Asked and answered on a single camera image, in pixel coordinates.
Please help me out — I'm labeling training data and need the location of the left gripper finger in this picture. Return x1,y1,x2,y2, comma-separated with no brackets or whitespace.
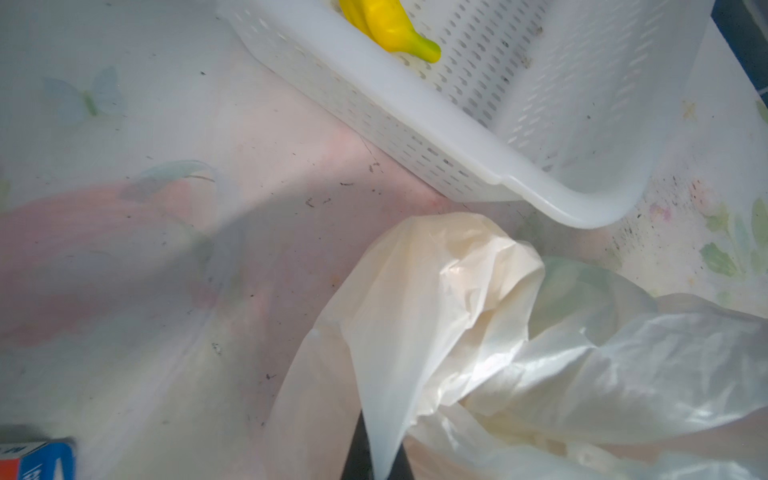
339,410,416,480

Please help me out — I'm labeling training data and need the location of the white plastic bag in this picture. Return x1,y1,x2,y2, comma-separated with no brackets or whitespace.
264,213,767,479

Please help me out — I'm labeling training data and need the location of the white plastic basket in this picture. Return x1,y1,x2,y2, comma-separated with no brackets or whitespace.
219,1,713,229

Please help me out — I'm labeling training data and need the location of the yellow toy banana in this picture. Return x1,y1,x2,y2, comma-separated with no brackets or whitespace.
339,0,442,63

